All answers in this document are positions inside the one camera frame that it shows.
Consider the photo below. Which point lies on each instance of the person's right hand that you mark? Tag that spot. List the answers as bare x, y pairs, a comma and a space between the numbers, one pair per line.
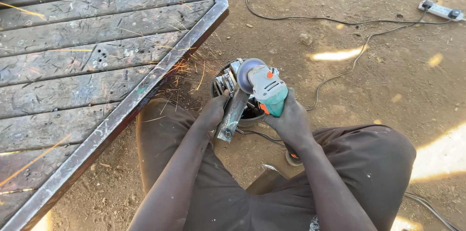
291, 121

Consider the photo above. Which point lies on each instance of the person's left hand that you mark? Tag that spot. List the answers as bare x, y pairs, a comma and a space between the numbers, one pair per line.
213, 110

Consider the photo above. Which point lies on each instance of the person's left fingers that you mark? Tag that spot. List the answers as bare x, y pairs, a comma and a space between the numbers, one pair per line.
225, 97

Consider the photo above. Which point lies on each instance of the person's right fingers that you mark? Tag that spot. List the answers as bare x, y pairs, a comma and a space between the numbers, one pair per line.
290, 96

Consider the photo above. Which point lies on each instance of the grey metal bracket piece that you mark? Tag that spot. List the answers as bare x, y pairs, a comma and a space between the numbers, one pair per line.
233, 112

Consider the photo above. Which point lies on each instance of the teal angle grinder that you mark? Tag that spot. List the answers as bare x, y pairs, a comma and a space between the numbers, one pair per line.
264, 85

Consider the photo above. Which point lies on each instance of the shiny metal scrap pieces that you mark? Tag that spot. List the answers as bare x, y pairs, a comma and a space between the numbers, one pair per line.
227, 78

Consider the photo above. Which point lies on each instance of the black round metal container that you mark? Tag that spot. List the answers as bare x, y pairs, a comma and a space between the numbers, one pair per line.
251, 112

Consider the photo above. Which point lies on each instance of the person's sandal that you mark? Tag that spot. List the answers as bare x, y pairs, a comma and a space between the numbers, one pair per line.
293, 157

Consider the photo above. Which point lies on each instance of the brown metal stool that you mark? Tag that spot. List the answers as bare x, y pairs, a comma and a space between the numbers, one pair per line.
265, 182

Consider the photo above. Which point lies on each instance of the person's brown trousers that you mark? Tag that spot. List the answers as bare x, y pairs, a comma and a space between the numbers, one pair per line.
255, 187

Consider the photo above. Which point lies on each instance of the wooden plank metal-framed platform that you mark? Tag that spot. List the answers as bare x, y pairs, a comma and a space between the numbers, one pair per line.
94, 74

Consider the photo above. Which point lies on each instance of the white power strip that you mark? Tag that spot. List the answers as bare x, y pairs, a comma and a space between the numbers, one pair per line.
441, 10

